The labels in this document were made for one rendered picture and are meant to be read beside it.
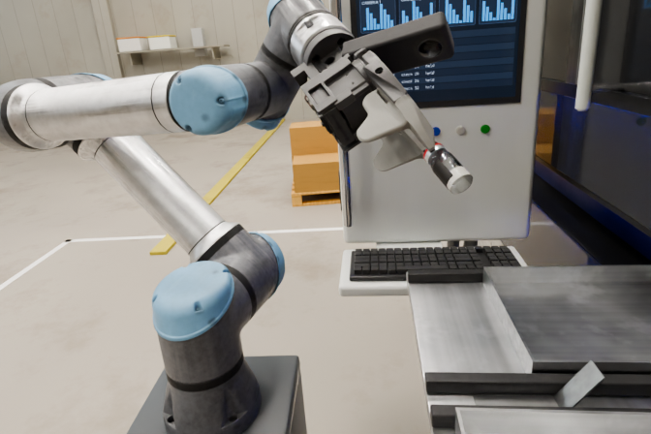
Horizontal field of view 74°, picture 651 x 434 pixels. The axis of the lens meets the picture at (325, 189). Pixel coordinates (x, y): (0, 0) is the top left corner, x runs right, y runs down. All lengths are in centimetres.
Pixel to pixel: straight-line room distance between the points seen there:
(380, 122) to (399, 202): 78
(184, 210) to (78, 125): 22
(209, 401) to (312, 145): 357
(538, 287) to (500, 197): 37
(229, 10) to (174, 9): 108
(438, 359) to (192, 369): 35
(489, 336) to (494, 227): 53
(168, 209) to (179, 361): 25
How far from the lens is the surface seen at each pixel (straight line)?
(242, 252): 75
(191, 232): 77
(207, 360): 67
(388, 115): 41
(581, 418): 63
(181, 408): 73
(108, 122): 62
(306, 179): 385
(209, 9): 943
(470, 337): 75
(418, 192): 117
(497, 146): 118
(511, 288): 89
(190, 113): 51
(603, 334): 81
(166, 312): 64
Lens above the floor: 132
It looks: 18 degrees down
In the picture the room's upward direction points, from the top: 4 degrees counter-clockwise
